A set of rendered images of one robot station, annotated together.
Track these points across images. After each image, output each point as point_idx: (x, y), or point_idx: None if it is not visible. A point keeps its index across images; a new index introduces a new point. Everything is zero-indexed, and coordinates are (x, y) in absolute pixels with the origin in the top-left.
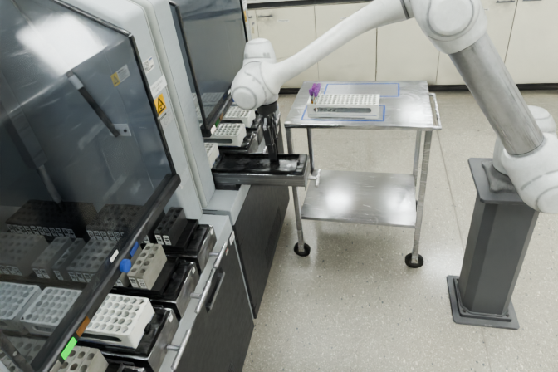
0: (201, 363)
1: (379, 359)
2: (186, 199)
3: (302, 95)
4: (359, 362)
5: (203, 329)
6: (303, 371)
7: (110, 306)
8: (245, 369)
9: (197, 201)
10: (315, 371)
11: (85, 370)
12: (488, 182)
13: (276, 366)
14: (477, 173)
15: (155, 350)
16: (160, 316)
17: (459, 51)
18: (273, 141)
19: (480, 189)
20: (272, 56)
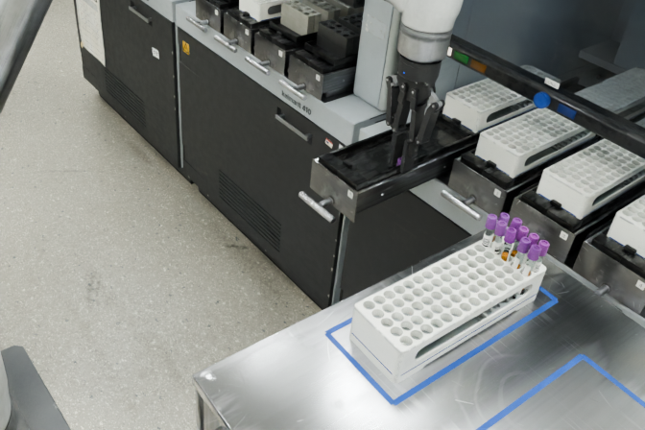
0: (252, 128)
1: (162, 418)
2: (365, 50)
3: (631, 332)
4: (185, 397)
5: (266, 114)
6: (240, 344)
7: None
8: (300, 303)
9: (378, 82)
10: (227, 352)
11: None
12: (14, 400)
13: (274, 328)
14: (48, 418)
15: (229, 20)
16: (249, 20)
17: None
18: (395, 128)
19: (28, 368)
20: None
